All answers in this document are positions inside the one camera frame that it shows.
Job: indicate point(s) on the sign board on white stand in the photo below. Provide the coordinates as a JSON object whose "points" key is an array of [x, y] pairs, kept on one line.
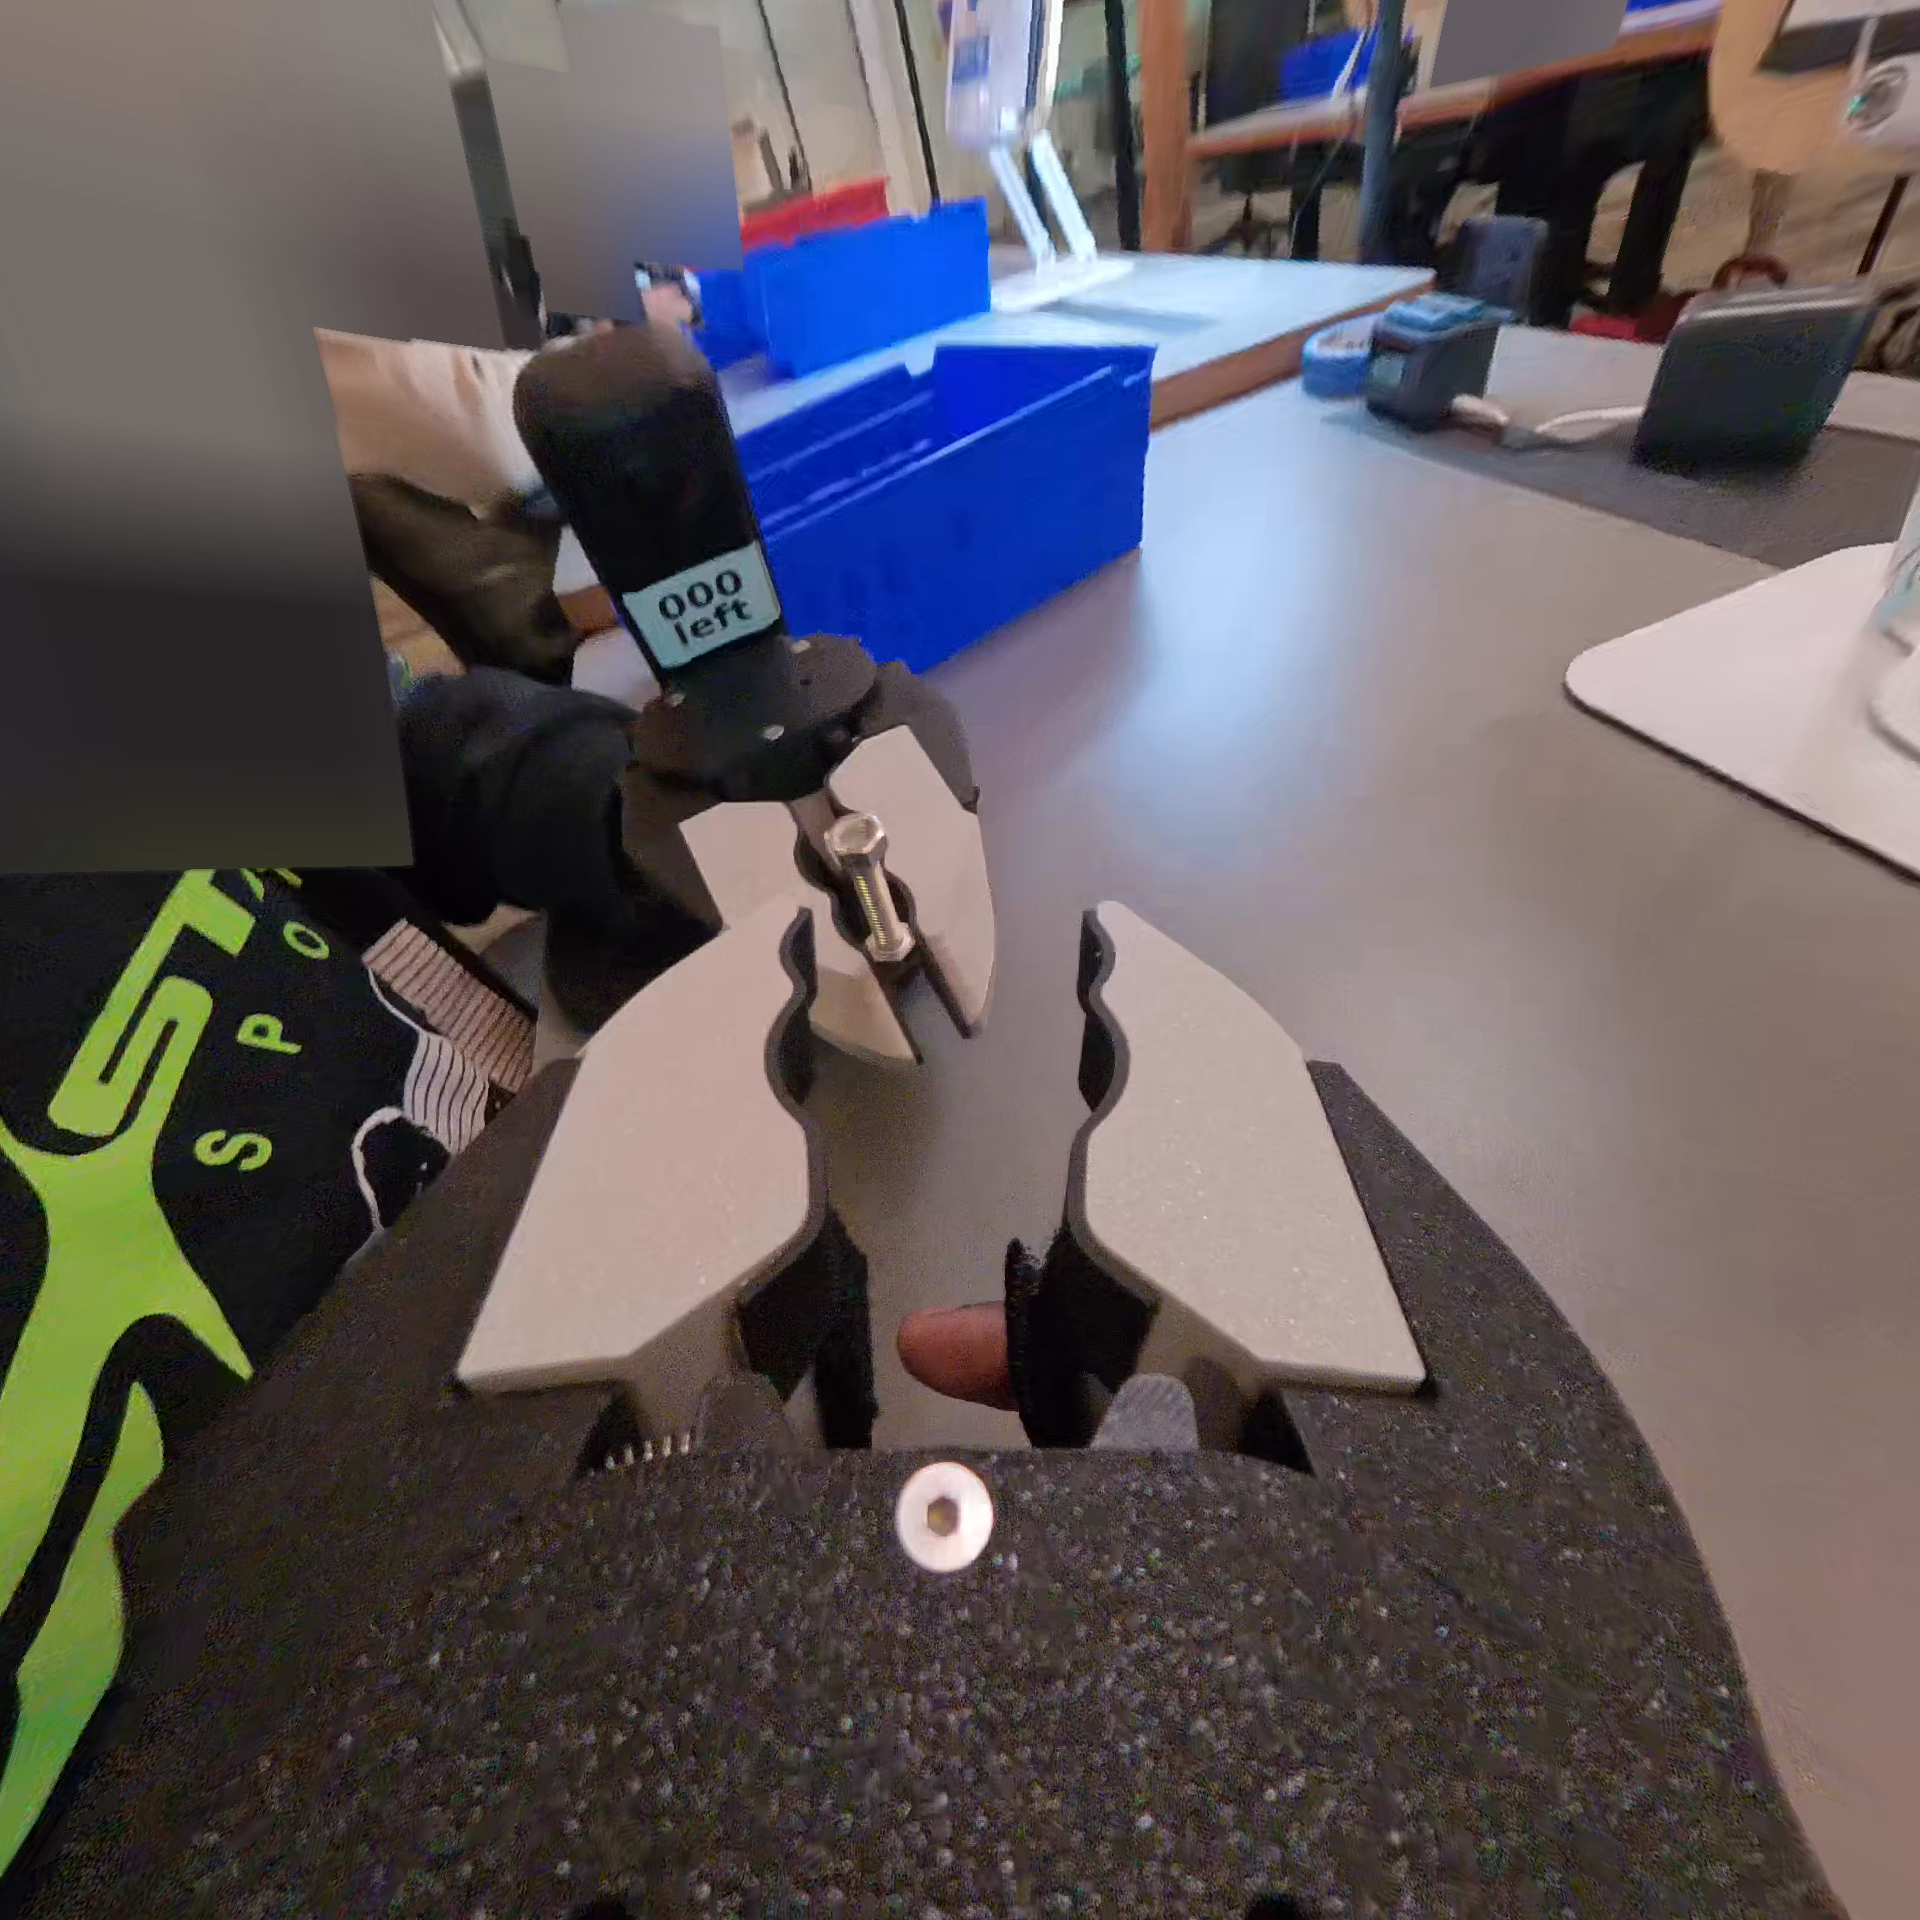
{"points": [[1770, 706]]}

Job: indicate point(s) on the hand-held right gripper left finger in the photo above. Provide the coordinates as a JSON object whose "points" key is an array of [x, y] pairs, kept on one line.
{"points": [[662, 1186]]}

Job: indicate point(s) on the person's right hand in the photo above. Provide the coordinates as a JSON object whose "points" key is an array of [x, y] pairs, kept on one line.
{"points": [[961, 1357]]}

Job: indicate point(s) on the wooden office desk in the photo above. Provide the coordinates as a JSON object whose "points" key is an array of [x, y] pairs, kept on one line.
{"points": [[1290, 131]]}

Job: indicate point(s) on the black and white printed trousers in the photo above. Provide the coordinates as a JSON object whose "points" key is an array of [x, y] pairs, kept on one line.
{"points": [[437, 1035]]}

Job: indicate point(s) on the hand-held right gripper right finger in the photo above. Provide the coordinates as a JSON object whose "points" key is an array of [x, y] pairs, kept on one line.
{"points": [[1233, 1201]]}

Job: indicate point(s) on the thin steel bolt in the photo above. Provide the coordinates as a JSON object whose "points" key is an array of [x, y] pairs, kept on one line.
{"points": [[876, 906]]}

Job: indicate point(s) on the black hoodie with green print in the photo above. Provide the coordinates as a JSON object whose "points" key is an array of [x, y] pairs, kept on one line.
{"points": [[181, 1201]]}

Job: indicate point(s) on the red plastic bin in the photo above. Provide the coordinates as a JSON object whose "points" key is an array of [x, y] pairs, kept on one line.
{"points": [[816, 214]]}

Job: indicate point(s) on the blue tape roll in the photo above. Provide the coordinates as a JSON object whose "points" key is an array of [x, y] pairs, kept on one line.
{"points": [[1334, 376]]}

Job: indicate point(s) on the small black and blue device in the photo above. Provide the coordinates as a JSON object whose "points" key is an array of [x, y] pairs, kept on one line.
{"points": [[1435, 361]]}

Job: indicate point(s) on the dark grey box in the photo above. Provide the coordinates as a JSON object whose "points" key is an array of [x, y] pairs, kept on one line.
{"points": [[1757, 376]]}

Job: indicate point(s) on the standing banner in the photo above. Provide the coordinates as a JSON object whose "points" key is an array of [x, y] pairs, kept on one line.
{"points": [[991, 60]]}

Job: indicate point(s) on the wood-edged grey board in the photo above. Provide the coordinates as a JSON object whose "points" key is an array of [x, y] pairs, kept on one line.
{"points": [[1202, 302]]}

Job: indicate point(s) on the blue divided plastic bin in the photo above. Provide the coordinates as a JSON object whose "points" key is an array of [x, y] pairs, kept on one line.
{"points": [[991, 497]]}

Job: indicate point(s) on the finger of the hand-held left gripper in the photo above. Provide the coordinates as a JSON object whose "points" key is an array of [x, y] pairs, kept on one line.
{"points": [[749, 868], [947, 868]]}

